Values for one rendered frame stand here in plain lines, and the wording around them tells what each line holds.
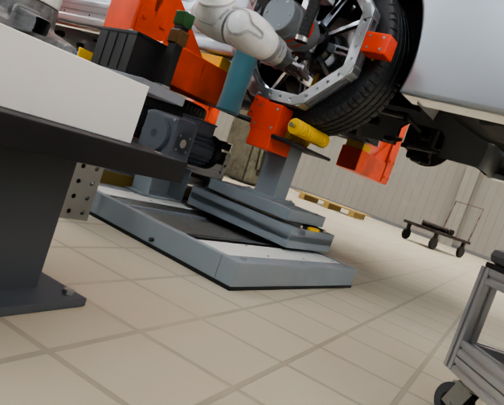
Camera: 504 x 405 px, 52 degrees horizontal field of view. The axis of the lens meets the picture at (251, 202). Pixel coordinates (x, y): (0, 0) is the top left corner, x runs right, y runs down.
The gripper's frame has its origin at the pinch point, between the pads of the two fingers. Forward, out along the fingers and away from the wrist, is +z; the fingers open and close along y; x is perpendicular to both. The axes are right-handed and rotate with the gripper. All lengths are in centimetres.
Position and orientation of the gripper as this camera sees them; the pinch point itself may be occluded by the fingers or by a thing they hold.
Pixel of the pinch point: (305, 79)
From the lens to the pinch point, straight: 178.0
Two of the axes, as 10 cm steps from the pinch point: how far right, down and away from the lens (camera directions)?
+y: 7.6, 3.4, -5.5
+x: 3.8, -9.2, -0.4
